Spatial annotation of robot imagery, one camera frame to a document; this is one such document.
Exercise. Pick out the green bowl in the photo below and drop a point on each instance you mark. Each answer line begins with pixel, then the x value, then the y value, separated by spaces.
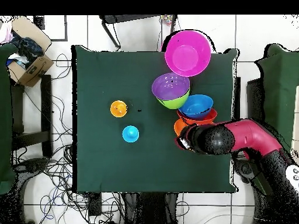
pixel 175 103

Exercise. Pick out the small translucent blue bowl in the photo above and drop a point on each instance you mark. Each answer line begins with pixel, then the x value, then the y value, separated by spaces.
pixel 197 108

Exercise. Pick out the red bowl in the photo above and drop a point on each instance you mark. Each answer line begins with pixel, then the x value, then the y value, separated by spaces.
pixel 210 116

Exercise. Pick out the blue cup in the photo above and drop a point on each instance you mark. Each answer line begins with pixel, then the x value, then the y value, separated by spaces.
pixel 130 134

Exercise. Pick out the large blue bowl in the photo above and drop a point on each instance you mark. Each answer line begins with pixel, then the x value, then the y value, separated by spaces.
pixel 205 99

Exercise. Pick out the purple bowl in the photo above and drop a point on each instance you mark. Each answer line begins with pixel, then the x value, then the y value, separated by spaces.
pixel 170 86

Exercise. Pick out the pink bowl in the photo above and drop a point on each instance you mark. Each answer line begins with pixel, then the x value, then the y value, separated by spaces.
pixel 186 56

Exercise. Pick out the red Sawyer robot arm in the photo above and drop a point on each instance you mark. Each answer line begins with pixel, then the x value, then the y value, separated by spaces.
pixel 252 137

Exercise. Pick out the orange bowl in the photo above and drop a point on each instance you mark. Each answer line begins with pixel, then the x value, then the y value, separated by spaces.
pixel 179 127

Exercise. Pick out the orange cup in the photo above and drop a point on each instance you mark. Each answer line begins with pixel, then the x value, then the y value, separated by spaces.
pixel 118 109

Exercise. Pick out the black box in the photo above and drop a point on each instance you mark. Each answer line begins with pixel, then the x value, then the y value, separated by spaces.
pixel 254 100

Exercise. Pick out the dark green table cloth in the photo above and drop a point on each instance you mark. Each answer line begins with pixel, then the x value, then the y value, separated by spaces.
pixel 116 74

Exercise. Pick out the green cloth covered table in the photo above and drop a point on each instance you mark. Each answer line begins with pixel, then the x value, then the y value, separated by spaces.
pixel 280 93
pixel 5 116

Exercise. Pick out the colourful toy pile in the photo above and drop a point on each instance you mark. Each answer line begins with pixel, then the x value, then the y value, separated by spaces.
pixel 167 19

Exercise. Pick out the cardboard box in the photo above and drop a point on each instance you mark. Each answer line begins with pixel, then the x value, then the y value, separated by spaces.
pixel 35 72

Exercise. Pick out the dark blue cloth bundle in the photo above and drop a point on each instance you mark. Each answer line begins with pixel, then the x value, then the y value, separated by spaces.
pixel 28 46

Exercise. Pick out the pink white cloth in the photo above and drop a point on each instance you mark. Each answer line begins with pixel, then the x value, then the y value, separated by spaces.
pixel 5 32

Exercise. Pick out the black metal stool frame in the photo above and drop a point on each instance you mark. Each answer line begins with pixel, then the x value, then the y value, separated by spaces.
pixel 130 18

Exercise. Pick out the black bench frame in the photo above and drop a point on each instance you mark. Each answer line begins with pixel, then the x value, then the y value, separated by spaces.
pixel 46 105

